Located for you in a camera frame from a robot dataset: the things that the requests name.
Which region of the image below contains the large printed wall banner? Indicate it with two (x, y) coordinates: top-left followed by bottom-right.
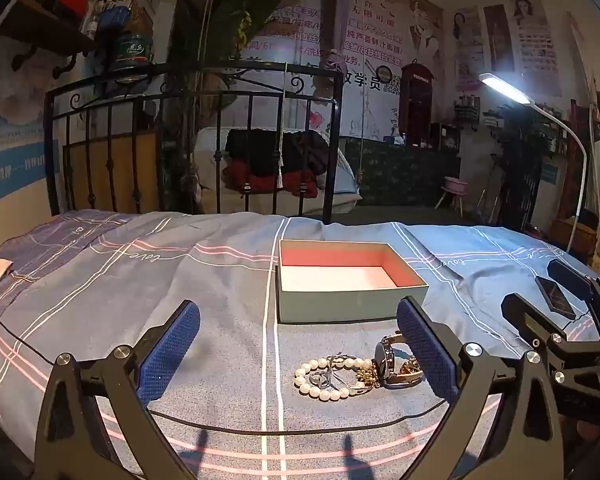
(240, 0), (446, 111)

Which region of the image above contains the small dark flat object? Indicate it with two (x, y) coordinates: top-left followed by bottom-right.
(535, 276), (577, 319)

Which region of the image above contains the grey-blue plaid bed sheet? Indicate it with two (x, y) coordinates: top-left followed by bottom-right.
(0, 210), (600, 480)

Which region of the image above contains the cardboard box blue label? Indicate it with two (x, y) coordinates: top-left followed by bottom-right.
(0, 105), (61, 211)

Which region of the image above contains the black clothing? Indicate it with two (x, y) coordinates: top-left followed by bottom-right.
(225, 129), (331, 167)

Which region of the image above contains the pink stool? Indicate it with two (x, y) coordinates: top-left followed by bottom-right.
(435, 176), (470, 211)

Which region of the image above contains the orange wooden panel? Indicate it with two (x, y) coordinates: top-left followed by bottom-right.
(62, 130), (161, 212)

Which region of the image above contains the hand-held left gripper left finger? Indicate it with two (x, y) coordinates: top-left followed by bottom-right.
(32, 299), (203, 480)

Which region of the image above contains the green tin can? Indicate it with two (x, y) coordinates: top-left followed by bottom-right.
(114, 35), (153, 77)

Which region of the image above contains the red phone booth cabinet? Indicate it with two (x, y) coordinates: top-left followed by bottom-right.
(399, 60), (436, 149)

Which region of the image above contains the red clothing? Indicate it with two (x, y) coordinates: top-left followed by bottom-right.
(222, 160), (326, 197)

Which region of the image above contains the rose gold wristwatch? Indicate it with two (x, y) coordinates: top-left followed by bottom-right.
(374, 332), (425, 390)

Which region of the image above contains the wall shelf with brackets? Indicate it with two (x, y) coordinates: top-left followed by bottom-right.
(0, 0), (106, 81)

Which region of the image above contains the hanging rope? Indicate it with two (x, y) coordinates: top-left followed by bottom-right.
(356, 0), (377, 192)

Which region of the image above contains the green patterned counter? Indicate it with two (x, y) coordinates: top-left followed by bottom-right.
(344, 136), (462, 206)

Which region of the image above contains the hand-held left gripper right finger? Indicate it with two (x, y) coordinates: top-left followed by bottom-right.
(396, 296), (566, 480)

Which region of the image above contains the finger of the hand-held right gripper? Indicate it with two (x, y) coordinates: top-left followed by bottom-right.
(549, 260), (600, 343)
(501, 292), (600, 362)

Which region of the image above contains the green box with pink lining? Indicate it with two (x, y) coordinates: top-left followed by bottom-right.
(275, 239), (431, 325)

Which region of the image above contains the white gooseneck lamp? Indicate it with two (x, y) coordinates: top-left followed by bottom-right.
(479, 72), (589, 256)

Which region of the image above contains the wall poster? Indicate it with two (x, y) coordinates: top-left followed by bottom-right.
(482, 4), (516, 74)
(452, 7), (486, 93)
(510, 0), (564, 99)

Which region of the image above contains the black metal rack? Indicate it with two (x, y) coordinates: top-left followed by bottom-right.
(480, 105), (547, 231)

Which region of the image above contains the thin bangle with charm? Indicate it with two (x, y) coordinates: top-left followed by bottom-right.
(329, 354), (381, 397)

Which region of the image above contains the red container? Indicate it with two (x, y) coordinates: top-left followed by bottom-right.
(55, 0), (88, 18)

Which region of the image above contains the black iron bed frame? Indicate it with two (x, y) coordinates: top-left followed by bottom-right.
(44, 62), (345, 225)

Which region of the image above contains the white pearl bracelet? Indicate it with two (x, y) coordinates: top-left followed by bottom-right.
(294, 355), (376, 402)

